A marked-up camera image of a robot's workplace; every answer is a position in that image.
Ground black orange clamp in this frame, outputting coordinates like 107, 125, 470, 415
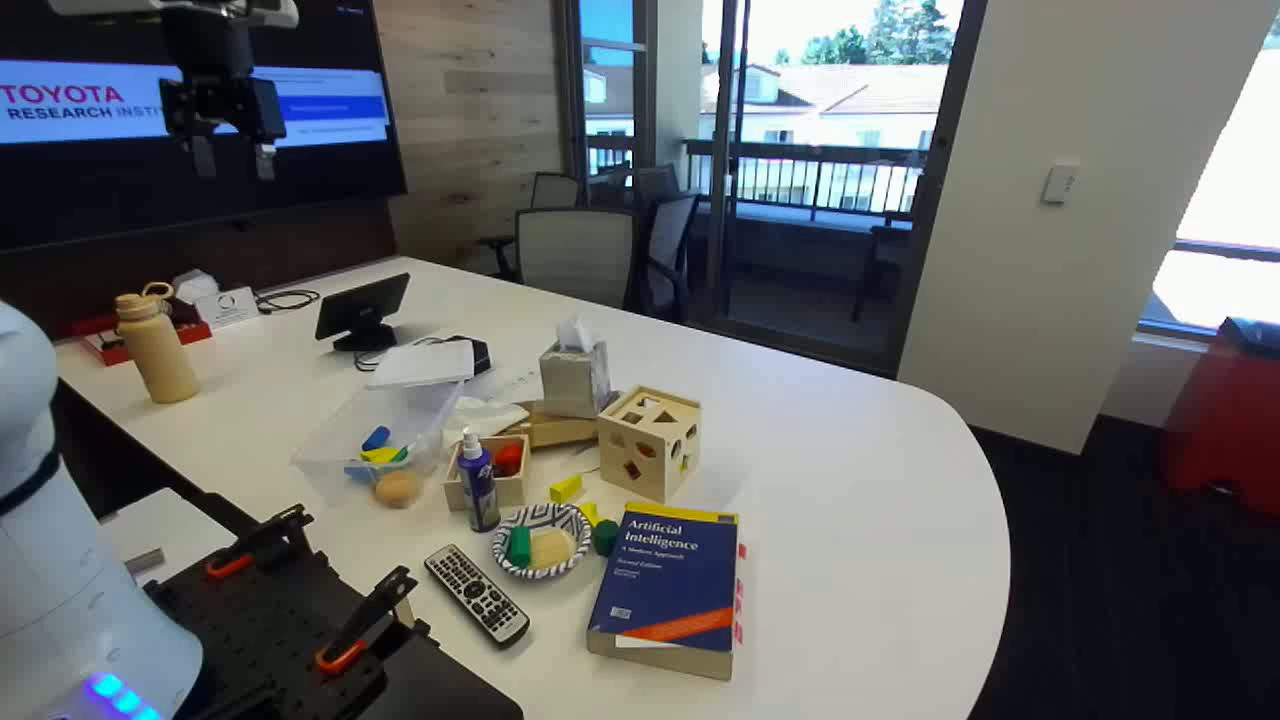
314, 565, 420, 681
197, 499, 318, 585

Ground blue hardcover book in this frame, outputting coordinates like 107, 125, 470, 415
585, 499, 744, 682

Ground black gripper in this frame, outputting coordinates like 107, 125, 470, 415
155, 12, 291, 187

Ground coiled grey cable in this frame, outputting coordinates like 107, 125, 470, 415
252, 283, 326, 318

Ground white wall light switch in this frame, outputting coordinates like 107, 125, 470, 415
1035, 155, 1083, 207

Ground blue and yellow toy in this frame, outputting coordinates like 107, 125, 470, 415
355, 425, 414, 472

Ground black office chair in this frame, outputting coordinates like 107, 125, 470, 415
629, 164, 706, 322

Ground clear plastic container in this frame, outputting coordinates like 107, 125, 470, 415
291, 374, 473, 512

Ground red cabinet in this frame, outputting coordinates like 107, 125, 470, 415
1157, 315, 1280, 520

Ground round wooden egg block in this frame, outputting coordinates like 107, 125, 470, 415
374, 469, 430, 512

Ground flat wooden tray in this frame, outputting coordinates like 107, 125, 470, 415
514, 389, 624, 457

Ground grey tissue box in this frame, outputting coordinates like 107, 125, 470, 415
537, 315, 616, 421

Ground black tablet device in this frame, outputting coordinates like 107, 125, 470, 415
314, 271, 415, 354

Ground beige water bottle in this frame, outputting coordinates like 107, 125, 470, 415
113, 277, 205, 407

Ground blue patterned paper bowl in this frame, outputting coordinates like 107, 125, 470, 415
493, 499, 598, 585

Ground grey remote control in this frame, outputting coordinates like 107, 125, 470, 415
420, 538, 537, 652

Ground black mounting plate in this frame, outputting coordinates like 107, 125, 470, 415
139, 531, 529, 720

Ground flat red tray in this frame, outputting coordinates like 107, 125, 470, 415
72, 306, 218, 373

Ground white paper sheets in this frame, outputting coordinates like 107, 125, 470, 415
366, 336, 480, 390

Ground grey mesh office chair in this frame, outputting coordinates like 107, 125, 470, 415
523, 167, 587, 213
514, 204, 640, 312

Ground balcony metal railing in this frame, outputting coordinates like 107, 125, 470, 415
677, 134, 931, 224

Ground wooden shape sorter cube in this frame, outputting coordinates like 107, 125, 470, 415
594, 384, 708, 502

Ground small open wooden box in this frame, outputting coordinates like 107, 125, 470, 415
442, 431, 537, 514

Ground small white box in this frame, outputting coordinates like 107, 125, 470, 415
173, 266, 266, 330

